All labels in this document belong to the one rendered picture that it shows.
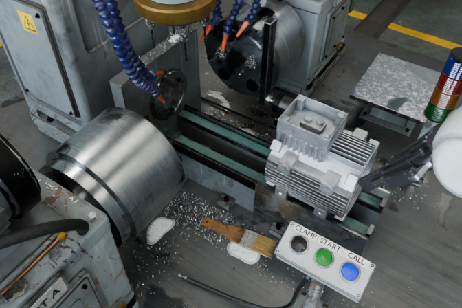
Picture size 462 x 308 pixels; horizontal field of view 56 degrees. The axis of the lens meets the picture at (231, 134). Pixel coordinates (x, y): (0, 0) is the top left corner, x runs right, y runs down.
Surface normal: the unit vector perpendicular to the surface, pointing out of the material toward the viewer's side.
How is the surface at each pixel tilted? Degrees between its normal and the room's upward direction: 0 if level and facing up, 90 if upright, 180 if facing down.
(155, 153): 47
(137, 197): 66
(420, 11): 0
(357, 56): 0
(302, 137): 90
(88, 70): 90
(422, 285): 0
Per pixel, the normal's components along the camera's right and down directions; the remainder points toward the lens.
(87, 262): 0.84, 0.38
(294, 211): -0.55, 0.59
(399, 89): 0.00, -0.70
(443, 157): -0.79, 0.37
